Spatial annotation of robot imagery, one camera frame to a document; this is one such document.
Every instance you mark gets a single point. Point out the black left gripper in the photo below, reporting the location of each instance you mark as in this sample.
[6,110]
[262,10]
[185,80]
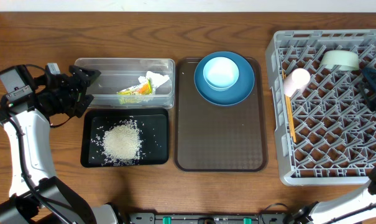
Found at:
[74,94]

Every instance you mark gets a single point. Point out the mint green bowl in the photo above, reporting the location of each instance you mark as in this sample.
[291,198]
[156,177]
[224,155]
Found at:
[346,60]

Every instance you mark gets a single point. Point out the yellow snack wrapper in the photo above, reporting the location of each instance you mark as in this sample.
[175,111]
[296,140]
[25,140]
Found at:
[144,88]

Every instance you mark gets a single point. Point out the white napkin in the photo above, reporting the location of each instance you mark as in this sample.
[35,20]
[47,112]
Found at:
[155,79]

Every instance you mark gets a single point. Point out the pink plastic cup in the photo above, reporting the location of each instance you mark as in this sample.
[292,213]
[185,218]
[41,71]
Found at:
[296,80]

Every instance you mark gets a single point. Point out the wooden chopstick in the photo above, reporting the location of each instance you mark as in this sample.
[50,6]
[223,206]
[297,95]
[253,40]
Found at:
[289,118]

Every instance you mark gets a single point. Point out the dark blue plate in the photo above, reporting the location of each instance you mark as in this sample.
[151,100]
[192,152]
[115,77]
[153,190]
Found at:
[236,93]

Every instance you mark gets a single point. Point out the light blue small bowl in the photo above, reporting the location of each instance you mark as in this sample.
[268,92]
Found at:
[220,73]

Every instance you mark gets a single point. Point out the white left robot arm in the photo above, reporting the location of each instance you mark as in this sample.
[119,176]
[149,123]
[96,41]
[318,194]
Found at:
[25,112]

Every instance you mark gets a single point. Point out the grey dishwasher rack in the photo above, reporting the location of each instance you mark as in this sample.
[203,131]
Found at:
[335,130]

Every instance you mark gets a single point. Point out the clear plastic bin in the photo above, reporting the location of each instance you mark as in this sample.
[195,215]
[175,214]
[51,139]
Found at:
[121,73]

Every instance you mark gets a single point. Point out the black plastic tray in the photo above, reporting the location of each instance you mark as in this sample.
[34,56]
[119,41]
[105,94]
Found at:
[152,122]

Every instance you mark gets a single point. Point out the pile of white rice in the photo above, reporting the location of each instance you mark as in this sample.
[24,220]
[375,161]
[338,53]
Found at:
[120,144]

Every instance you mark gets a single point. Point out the brown serving tray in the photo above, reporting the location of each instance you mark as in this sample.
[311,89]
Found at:
[212,138]

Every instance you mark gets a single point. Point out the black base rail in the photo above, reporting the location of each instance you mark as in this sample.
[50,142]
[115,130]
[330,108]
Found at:
[151,218]

